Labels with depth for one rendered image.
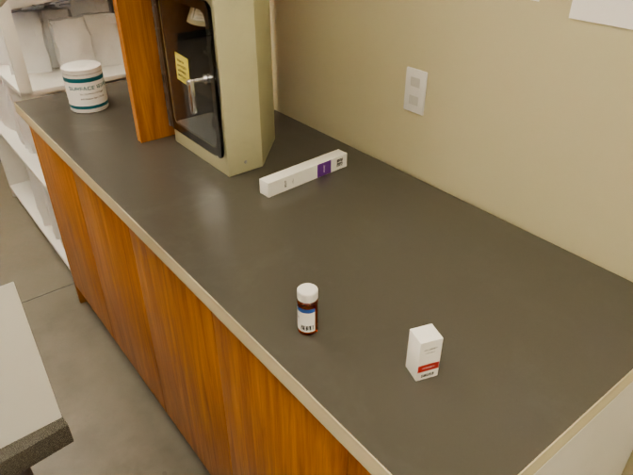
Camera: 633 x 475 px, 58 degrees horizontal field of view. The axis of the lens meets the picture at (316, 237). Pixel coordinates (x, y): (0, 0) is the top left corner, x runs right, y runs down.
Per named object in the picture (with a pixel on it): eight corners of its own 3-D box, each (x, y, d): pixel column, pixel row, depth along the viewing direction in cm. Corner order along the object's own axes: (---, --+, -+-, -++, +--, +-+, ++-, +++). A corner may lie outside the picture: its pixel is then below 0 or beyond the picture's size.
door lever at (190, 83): (211, 111, 148) (206, 108, 150) (207, 74, 143) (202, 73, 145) (193, 116, 146) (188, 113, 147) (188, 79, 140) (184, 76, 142)
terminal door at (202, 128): (173, 126, 174) (154, -16, 152) (224, 159, 154) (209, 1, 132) (170, 126, 173) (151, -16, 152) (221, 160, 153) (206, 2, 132)
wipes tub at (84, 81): (101, 98, 210) (92, 57, 202) (115, 107, 201) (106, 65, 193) (65, 106, 203) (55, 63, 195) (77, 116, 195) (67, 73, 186)
